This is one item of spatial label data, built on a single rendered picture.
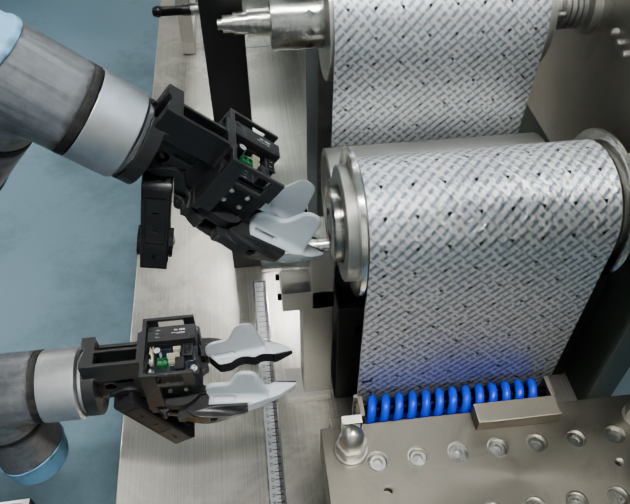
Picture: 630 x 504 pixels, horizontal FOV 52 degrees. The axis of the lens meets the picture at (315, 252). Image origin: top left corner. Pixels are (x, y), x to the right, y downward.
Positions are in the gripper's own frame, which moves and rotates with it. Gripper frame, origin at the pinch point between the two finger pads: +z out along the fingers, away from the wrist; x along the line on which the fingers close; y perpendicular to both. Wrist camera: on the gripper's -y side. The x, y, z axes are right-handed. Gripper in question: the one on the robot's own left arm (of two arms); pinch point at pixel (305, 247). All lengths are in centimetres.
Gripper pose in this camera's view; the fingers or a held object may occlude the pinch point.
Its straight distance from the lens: 63.7
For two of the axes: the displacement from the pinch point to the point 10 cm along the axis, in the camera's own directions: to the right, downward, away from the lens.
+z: 7.6, 3.8, 5.3
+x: -1.2, -7.2, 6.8
